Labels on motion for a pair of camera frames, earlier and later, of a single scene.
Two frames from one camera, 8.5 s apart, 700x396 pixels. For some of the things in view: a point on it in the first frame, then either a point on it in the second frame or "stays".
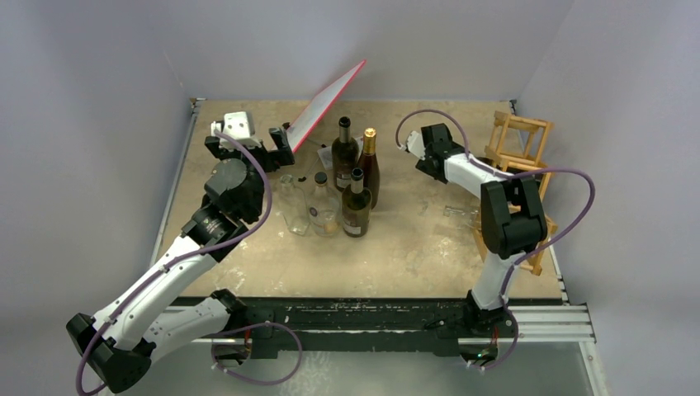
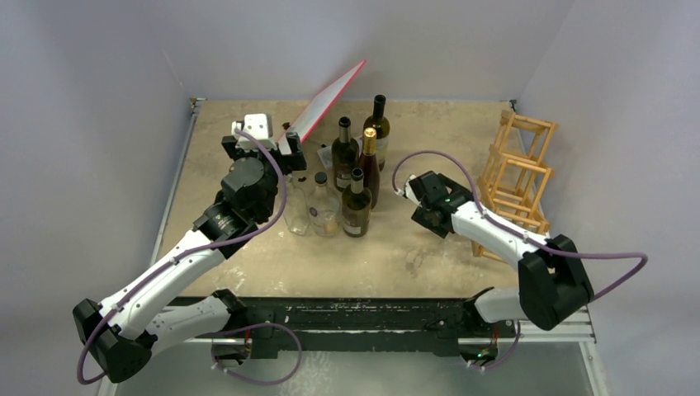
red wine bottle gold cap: x=369 y=162 stays
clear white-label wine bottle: x=324 y=209 stays
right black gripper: x=430 y=151 to x=425 y=182
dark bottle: x=345 y=155 stays
